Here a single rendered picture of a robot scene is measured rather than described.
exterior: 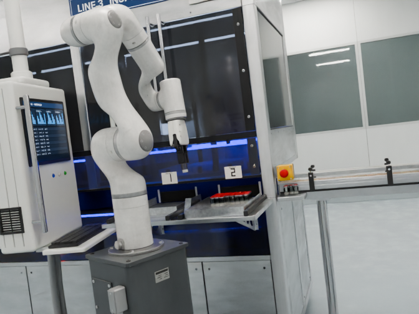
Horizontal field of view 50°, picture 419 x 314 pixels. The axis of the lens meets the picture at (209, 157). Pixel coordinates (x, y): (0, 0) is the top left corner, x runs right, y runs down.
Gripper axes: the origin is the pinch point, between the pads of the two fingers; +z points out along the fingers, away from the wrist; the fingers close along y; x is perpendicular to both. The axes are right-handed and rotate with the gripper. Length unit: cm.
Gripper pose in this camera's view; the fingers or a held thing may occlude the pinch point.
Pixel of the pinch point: (183, 158)
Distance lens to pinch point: 178.2
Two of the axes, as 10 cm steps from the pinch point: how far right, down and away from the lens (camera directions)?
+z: 1.7, 9.8, -0.3
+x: 9.4, -1.7, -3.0
